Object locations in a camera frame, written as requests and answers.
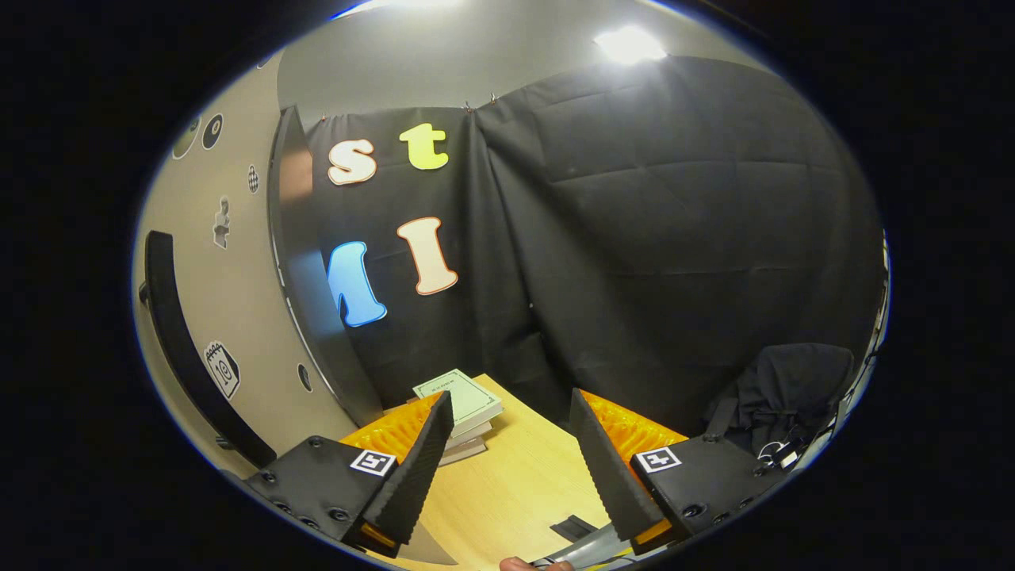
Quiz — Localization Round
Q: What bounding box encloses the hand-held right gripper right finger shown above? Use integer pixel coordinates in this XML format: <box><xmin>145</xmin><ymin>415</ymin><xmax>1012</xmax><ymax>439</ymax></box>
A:
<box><xmin>569</xmin><ymin>387</ymin><xmax>782</xmax><ymax>556</ymax></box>

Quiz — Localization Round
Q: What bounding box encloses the black backdrop cloth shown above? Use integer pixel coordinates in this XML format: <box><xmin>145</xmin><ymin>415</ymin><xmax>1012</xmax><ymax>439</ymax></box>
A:
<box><xmin>305</xmin><ymin>54</ymin><xmax>887</xmax><ymax>441</ymax></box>

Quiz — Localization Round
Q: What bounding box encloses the dark cloth bundle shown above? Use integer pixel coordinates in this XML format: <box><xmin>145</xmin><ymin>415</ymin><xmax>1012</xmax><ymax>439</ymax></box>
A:
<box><xmin>704</xmin><ymin>343</ymin><xmax>857</xmax><ymax>469</ymax></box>

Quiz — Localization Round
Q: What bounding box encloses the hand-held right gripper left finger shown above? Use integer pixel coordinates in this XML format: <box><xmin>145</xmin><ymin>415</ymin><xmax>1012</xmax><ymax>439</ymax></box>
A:
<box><xmin>244</xmin><ymin>390</ymin><xmax>455</xmax><ymax>560</ymax></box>

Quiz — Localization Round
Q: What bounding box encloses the light green book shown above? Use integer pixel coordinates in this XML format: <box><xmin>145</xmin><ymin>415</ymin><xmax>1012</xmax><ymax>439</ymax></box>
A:
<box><xmin>412</xmin><ymin>369</ymin><xmax>504</xmax><ymax>438</ymax></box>

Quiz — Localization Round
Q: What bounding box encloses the brown book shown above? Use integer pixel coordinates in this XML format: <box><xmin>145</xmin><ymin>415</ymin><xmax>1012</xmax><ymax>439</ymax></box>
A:
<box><xmin>448</xmin><ymin>420</ymin><xmax>494</xmax><ymax>454</ymax></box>

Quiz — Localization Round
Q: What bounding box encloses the black flat strip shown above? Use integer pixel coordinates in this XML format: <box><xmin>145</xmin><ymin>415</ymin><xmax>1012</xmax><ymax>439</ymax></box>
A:
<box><xmin>550</xmin><ymin>515</ymin><xmax>601</xmax><ymax>544</ymax></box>

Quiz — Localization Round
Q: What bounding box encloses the white cable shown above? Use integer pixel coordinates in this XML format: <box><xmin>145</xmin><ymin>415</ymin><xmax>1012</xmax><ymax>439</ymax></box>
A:
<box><xmin>757</xmin><ymin>440</ymin><xmax>803</xmax><ymax>470</ymax></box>

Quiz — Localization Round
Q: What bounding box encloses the tan book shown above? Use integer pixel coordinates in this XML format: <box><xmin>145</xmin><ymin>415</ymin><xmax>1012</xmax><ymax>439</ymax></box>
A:
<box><xmin>438</xmin><ymin>436</ymin><xmax>488</xmax><ymax>467</ymax></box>

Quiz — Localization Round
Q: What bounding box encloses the ceiling light panel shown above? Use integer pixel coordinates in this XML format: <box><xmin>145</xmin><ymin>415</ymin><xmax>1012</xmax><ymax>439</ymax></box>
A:
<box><xmin>593</xmin><ymin>26</ymin><xmax>668</xmax><ymax>66</ymax></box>

